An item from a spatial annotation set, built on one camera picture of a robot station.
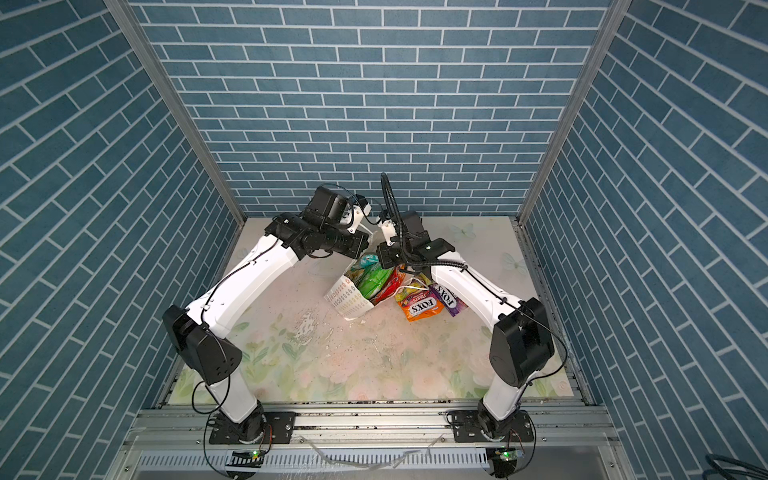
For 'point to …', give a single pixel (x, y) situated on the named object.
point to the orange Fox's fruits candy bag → (420, 305)
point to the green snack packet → (370, 278)
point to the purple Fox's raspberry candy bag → (453, 304)
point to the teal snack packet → (366, 261)
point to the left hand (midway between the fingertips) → (369, 244)
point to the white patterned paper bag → (346, 300)
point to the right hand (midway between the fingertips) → (376, 248)
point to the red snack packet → (390, 287)
